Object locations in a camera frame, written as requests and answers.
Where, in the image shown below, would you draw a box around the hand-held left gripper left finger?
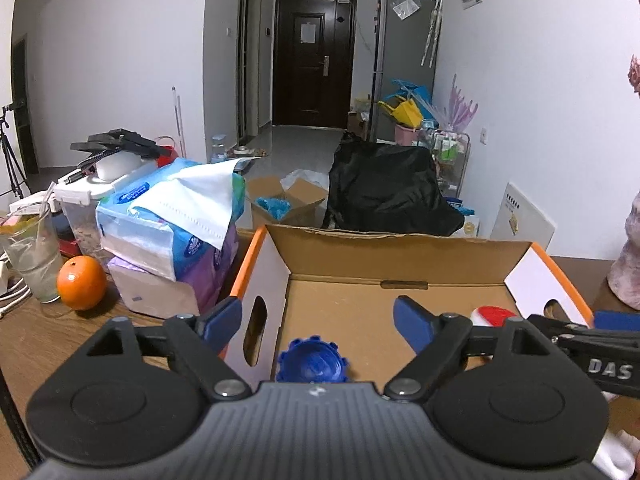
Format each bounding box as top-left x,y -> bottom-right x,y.
86,296 -> 252,403

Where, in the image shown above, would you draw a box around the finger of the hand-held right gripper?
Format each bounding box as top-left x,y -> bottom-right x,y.
593,310 -> 640,333
528,313 -> 592,344

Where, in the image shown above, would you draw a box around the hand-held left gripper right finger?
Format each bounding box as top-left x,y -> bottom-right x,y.
383,295 -> 571,404

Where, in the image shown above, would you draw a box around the orange cardboard box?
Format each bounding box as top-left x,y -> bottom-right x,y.
220,224 -> 597,386

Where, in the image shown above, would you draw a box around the white and red tube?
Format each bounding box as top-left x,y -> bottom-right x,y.
470,305 -> 519,329

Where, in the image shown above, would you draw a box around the purple tissue pack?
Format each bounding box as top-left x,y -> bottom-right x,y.
107,224 -> 242,320

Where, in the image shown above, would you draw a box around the pink textured vase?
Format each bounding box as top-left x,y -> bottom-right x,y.
606,199 -> 640,311

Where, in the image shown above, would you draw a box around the white board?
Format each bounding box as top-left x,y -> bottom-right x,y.
490,181 -> 557,254

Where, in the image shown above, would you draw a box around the blue tissue pack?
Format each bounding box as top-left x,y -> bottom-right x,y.
95,157 -> 249,282

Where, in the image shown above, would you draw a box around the small brown cardboard box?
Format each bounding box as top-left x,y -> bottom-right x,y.
246,175 -> 330,229

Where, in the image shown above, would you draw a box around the black bag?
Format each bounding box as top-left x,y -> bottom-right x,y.
322,131 -> 466,237

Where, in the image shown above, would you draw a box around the orange fruit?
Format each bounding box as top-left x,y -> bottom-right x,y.
56,255 -> 108,311

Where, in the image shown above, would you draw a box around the white plastic bag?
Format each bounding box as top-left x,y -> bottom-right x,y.
280,169 -> 329,192

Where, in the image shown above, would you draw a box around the clear food container white lid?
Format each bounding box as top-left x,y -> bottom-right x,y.
54,162 -> 152,262

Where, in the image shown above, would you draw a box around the white round container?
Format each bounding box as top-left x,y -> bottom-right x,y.
95,152 -> 144,182

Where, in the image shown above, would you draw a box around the pink bucket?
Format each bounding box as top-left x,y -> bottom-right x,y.
394,122 -> 426,147

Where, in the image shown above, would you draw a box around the clear drinking glass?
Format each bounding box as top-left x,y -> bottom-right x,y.
0,202 -> 65,305

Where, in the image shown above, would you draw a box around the black hand-held device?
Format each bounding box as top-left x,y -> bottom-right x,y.
70,129 -> 172,162

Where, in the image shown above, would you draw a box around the clear drinking straw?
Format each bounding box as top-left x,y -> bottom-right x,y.
35,180 -> 57,221

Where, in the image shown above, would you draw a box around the purple umbrella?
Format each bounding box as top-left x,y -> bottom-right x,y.
440,74 -> 480,131

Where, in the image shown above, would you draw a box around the blue folding stool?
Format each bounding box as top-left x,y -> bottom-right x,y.
391,79 -> 434,106

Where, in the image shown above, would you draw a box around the grey side door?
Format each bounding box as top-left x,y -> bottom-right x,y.
236,0 -> 262,144

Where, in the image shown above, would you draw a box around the grey refrigerator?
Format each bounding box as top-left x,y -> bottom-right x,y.
369,0 -> 444,144

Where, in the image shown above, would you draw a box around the dark wooden entrance door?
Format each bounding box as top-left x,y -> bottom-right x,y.
272,0 -> 357,130

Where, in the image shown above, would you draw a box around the dark side doorway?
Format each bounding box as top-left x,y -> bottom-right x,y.
11,35 -> 39,176

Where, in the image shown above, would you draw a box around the folded clear umbrella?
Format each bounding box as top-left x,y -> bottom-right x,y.
420,0 -> 444,69

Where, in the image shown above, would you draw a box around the clear plastic bag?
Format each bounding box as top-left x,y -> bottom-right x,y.
391,0 -> 421,21

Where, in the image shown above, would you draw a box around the metal wire cart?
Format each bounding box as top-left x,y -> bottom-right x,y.
427,129 -> 471,196

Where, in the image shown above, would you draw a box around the white cables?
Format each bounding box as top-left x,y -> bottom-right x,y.
0,259 -> 37,319

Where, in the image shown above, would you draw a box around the black camera tripod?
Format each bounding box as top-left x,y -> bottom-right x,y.
0,102 -> 29,199

